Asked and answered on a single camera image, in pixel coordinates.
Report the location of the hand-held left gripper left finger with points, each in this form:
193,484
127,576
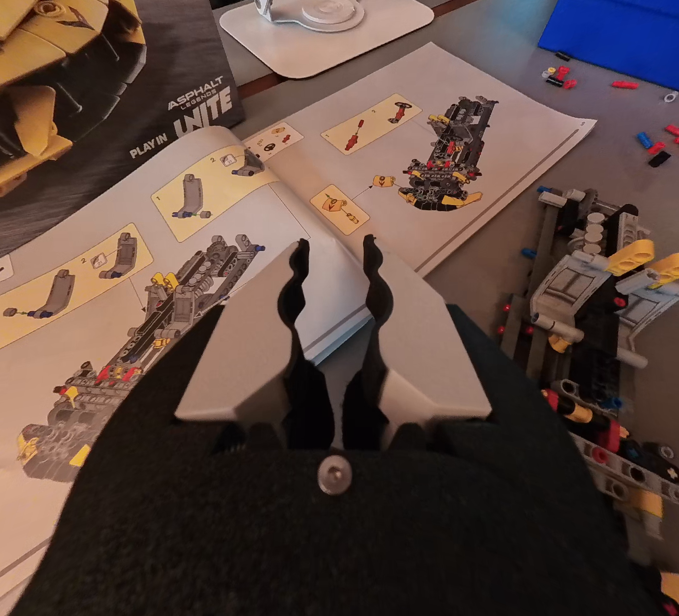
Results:
238,361

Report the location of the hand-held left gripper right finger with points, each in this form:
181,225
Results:
429,361

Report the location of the lego car chassis model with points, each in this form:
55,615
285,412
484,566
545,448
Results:
583,308

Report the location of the grey lego panel piece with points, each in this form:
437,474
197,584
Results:
642,308

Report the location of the open lego instruction booklet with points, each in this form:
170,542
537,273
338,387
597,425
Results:
504,138

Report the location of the lego set box yellow car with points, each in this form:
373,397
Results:
132,69

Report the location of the white monitor stand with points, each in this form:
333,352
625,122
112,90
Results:
318,38

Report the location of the pile of red blue pins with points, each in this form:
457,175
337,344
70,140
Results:
625,84

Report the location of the blue plastic bin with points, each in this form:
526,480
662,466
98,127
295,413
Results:
620,0

